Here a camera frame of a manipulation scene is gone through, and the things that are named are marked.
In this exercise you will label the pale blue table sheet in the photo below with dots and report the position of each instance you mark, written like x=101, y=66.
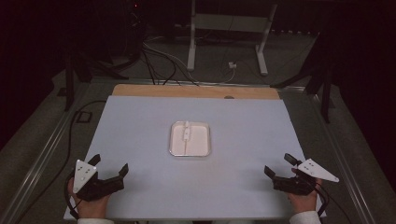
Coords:
x=140, y=140

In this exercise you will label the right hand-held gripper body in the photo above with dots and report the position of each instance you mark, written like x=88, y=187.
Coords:
x=314, y=171

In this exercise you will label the metal floor rail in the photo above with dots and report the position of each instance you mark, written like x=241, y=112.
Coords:
x=40, y=158
x=345, y=161

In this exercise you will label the person's left hand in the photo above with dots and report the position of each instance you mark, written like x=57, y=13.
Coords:
x=91, y=208

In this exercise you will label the black tripod stand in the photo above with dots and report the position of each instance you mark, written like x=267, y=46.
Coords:
x=325, y=93
x=70, y=81

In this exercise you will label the person's right hand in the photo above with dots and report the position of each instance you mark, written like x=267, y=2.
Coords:
x=303, y=202

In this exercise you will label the white marshmallow piece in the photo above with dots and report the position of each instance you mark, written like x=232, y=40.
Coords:
x=187, y=124
x=186, y=137
x=186, y=131

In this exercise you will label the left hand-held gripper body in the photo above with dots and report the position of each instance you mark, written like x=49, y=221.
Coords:
x=84, y=174

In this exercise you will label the white plug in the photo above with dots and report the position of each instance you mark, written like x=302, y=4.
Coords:
x=232, y=65

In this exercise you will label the white metal stand frame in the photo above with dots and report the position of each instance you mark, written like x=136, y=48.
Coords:
x=230, y=22

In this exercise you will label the white square tray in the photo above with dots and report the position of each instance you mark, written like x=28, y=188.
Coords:
x=199, y=140

